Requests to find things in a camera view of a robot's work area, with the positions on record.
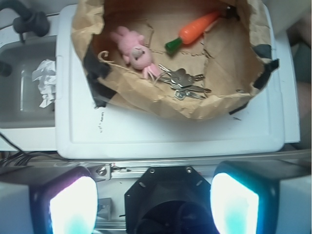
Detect aluminium extrusion rail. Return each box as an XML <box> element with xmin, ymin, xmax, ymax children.
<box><xmin>0</xmin><ymin>149</ymin><xmax>312</xmax><ymax>181</ymax></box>

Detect black cables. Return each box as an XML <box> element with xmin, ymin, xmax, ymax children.
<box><xmin>0</xmin><ymin>132</ymin><xmax>66</xmax><ymax>167</ymax></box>

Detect brown paper bag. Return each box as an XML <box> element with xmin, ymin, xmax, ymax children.
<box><xmin>71</xmin><ymin>0</ymin><xmax>278</xmax><ymax>120</ymax></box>

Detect grey plastic bin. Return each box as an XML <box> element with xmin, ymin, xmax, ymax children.
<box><xmin>0</xmin><ymin>36</ymin><xmax>56</xmax><ymax>129</ymax></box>

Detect orange toy carrot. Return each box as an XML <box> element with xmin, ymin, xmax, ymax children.
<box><xmin>165</xmin><ymin>11</ymin><xmax>221</xmax><ymax>55</ymax></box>

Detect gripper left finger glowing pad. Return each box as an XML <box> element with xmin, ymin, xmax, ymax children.
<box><xmin>0</xmin><ymin>166</ymin><xmax>98</xmax><ymax>234</ymax></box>

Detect silver key bunch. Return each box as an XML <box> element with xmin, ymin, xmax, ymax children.
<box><xmin>155</xmin><ymin>64</ymin><xmax>212</xmax><ymax>100</ymax></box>

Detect black clamp knob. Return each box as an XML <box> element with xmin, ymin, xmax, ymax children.
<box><xmin>0</xmin><ymin>0</ymin><xmax>50</xmax><ymax>43</ymax></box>

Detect black octagonal mount plate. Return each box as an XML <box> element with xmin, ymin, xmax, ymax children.
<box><xmin>124</xmin><ymin>166</ymin><xmax>217</xmax><ymax>234</ymax></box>

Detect crumpled white paper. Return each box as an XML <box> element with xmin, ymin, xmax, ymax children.
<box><xmin>32</xmin><ymin>59</ymin><xmax>57</xmax><ymax>108</ymax></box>

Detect pink plush bunny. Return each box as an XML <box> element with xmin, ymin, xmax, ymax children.
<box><xmin>110</xmin><ymin>26</ymin><xmax>160</xmax><ymax>80</ymax></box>

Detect white plastic bin lid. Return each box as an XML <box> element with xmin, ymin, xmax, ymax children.
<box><xmin>55</xmin><ymin>5</ymin><xmax>300</xmax><ymax>160</ymax></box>

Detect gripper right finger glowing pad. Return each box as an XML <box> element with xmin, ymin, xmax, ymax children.
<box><xmin>210</xmin><ymin>160</ymin><xmax>312</xmax><ymax>234</ymax></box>

